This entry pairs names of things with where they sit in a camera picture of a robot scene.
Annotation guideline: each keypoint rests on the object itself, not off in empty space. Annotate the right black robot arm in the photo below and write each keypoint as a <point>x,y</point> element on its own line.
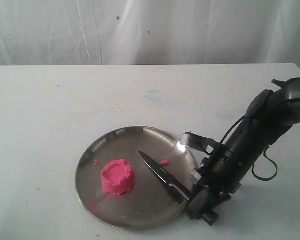
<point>270,115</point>

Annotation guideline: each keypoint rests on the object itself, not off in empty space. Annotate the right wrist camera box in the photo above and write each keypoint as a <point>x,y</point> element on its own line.
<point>197,142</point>

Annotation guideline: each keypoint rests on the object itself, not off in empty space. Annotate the black kitchen knife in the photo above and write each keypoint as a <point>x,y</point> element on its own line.
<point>166,178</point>

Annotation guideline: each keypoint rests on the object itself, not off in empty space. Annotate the pink dough lump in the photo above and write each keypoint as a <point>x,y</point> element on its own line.
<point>118,177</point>
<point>164,163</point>

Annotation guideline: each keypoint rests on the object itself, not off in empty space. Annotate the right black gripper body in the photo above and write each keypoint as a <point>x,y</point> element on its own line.
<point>234,155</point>

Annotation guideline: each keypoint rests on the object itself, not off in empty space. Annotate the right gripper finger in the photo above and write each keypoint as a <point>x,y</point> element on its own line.
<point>197,206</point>
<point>209,215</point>

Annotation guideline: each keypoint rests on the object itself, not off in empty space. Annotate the round stainless steel plate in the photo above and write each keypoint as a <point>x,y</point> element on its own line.
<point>149,203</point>

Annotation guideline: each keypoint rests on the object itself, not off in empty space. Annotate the white backdrop curtain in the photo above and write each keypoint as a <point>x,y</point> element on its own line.
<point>150,32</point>

